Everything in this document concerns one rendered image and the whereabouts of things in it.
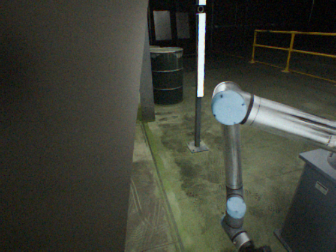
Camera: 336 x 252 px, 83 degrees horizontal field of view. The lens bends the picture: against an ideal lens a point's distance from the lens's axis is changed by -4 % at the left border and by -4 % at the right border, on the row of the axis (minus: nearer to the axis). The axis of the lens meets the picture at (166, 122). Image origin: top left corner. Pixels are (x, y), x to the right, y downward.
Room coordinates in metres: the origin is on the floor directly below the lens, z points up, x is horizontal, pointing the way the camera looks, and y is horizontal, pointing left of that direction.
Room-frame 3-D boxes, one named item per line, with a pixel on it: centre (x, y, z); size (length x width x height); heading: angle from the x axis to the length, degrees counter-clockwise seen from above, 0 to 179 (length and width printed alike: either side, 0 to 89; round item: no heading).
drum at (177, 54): (3.35, -0.04, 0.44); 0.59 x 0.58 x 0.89; 27
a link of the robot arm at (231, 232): (0.64, -0.32, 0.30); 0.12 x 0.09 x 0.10; 17
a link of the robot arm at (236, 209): (0.66, -0.32, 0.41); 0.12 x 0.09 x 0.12; 163
